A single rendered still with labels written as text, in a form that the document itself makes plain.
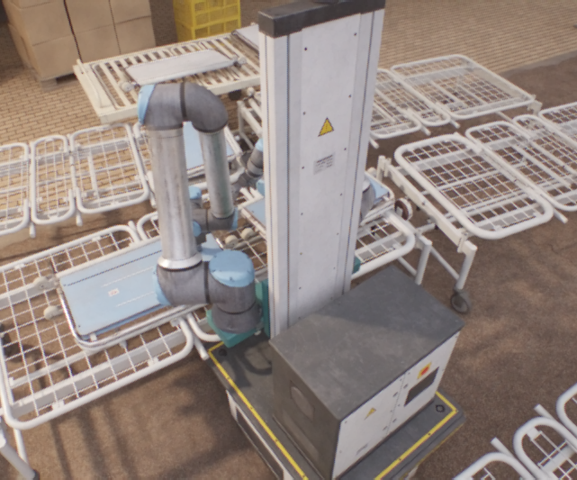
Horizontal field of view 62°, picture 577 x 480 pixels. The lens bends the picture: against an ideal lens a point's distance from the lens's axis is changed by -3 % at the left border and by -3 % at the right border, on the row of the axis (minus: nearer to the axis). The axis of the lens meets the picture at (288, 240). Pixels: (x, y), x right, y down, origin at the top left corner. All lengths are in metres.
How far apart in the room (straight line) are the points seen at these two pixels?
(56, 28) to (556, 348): 4.69
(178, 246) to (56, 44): 3.82
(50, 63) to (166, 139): 3.81
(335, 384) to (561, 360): 1.64
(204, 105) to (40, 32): 3.77
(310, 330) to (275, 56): 0.87
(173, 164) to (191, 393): 1.28
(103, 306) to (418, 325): 1.26
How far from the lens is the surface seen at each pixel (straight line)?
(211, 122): 1.56
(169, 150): 1.56
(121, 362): 2.13
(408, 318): 1.69
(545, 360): 2.87
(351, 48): 1.31
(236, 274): 1.65
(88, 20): 5.30
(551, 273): 3.33
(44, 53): 5.26
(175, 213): 1.61
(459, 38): 6.42
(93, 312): 2.17
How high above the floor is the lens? 2.14
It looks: 43 degrees down
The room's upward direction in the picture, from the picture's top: straight up
